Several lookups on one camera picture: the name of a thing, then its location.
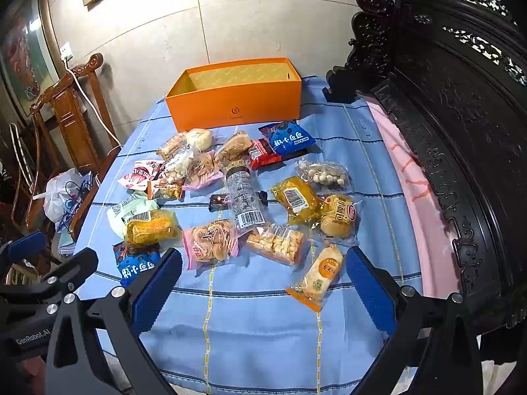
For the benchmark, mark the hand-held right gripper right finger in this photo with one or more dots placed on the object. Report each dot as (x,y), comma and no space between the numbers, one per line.
(370,292)

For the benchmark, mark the white wall socket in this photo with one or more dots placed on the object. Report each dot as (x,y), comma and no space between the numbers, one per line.
(67,51)

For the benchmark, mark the red chocolate packet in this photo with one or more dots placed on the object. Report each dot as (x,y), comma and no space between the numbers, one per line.
(263,154)

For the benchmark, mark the dark carved wooden furniture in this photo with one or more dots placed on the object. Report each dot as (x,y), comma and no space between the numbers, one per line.
(453,90)

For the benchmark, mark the yellow bread packet red logo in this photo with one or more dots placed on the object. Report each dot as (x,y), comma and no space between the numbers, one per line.
(339,218)

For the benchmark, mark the pink cracker packet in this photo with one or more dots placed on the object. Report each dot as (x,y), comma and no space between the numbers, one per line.
(212,240)
(201,168)

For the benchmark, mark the pink strawberry snack packet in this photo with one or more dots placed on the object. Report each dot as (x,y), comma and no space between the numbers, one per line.
(138,175)

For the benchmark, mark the clear rice cracker packet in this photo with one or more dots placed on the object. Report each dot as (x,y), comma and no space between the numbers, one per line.
(173,146)

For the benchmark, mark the white bun packet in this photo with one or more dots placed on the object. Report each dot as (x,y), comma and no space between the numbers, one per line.
(199,138)

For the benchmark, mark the white metal rack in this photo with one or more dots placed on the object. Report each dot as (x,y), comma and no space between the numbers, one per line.
(20,160)

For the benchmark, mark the orange cardboard box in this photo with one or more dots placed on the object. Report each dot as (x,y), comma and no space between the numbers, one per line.
(230,103)

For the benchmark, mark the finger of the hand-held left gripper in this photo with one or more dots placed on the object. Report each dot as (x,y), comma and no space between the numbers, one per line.
(78,265)
(24,245)

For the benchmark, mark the yellow packet with barcode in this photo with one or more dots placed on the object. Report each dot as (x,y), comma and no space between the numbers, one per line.
(294,201)

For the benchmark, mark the orange noodle snack packet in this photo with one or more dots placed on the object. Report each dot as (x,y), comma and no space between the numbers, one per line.
(166,191)

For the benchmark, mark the blue striped cloth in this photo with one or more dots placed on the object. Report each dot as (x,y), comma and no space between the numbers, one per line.
(247,317)

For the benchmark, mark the clear puffed rice packet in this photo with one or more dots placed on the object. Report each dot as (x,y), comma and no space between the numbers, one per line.
(278,242)

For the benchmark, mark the pink cloth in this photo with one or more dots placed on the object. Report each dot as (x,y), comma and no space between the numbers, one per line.
(411,173)

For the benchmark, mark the framed wall painting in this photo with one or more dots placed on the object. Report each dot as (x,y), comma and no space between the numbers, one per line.
(24,49)

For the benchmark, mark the carved brown wooden chair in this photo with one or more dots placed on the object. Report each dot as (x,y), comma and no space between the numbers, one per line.
(68,107)

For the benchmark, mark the orange-edged bread roll packet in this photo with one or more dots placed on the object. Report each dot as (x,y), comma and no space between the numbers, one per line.
(319,273)

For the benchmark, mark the white plastic bag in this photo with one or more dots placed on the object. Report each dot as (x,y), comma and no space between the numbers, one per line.
(55,197)

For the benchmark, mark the light green snack packet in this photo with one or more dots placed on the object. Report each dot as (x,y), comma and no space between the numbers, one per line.
(123,212)

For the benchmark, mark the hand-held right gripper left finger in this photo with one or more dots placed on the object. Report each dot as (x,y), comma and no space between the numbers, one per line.
(158,292)

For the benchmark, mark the small black packet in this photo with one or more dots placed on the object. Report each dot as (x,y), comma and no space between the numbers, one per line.
(262,198)

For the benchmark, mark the white ball snack packet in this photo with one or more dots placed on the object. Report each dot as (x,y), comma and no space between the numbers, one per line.
(325,175)
(177,168)

